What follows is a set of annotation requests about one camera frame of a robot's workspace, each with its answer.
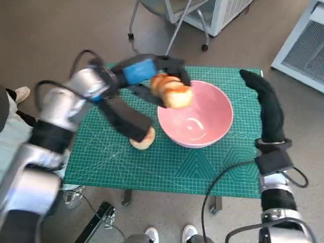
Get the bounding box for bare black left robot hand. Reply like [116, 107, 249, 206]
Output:
[111, 54, 192, 109]

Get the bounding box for round pale toy bread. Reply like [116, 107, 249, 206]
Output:
[129, 127, 156, 150]

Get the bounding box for pink bowl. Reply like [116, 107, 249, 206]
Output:
[157, 80, 234, 149]

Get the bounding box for black metal clamp bar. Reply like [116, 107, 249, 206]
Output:
[74, 200, 118, 243]

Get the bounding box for long black right arm cable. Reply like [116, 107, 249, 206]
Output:
[201, 159, 258, 243]

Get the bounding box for dark metal table leg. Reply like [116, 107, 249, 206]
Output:
[122, 189, 133, 206]
[209, 195, 223, 215]

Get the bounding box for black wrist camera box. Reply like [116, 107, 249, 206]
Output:
[97, 97, 153, 143]
[254, 149, 294, 175]

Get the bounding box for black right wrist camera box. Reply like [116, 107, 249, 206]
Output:
[254, 149, 294, 175]

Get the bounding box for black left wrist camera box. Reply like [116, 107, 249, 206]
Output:
[97, 97, 153, 143]

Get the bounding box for white vented metal cabinet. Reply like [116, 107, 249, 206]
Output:
[270, 0, 324, 94]
[166, 0, 254, 37]

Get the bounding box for long orange toy bread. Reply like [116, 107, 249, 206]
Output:
[149, 73, 193, 109]

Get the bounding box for grey metal pole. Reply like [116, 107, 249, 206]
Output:
[166, 0, 193, 56]

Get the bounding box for person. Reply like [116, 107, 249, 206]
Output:
[125, 224, 216, 243]
[0, 85, 86, 210]

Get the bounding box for green cutting mat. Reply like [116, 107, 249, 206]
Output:
[62, 63, 264, 198]

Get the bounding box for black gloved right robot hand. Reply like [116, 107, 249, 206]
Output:
[239, 69, 286, 144]

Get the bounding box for grey chair with casters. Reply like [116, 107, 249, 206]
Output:
[128, 0, 211, 51]

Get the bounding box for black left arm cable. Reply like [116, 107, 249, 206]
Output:
[34, 49, 107, 119]

